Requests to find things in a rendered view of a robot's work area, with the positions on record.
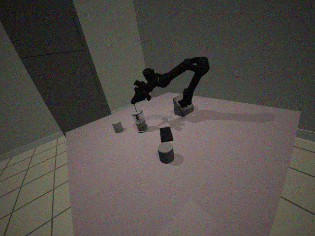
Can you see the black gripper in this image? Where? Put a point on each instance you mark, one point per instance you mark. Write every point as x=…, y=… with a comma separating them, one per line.
x=140, y=94

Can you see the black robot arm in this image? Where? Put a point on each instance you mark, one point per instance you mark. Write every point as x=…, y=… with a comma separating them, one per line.
x=200, y=69

